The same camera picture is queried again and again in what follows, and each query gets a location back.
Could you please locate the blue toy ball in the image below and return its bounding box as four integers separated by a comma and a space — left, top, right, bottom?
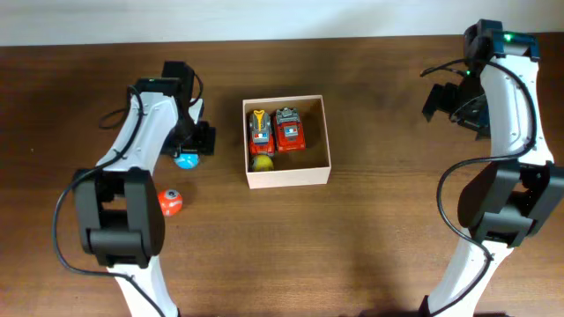
174, 153, 199, 170

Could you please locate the red toy ball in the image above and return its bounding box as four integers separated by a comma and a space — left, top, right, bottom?
158, 188, 183, 217

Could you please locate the red truck with yellow crane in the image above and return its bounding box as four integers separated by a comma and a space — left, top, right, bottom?
249, 109, 275, 157

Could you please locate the yellow toy ball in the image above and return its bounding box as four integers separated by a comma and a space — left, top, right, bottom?
250, 154, 274, 172

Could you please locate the red truck with grey top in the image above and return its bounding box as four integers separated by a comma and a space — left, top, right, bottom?
274, 107, 306, 152

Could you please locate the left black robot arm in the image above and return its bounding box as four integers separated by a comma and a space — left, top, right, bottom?
65, 61, 216, 316

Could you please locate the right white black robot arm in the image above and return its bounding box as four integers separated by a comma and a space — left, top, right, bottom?
418, 19, 563, 316

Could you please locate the white cardboard box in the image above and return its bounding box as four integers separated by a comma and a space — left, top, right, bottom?
242, 95, 331, 189

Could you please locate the left black cable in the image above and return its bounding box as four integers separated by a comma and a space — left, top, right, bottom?
51, 70, 204, 317

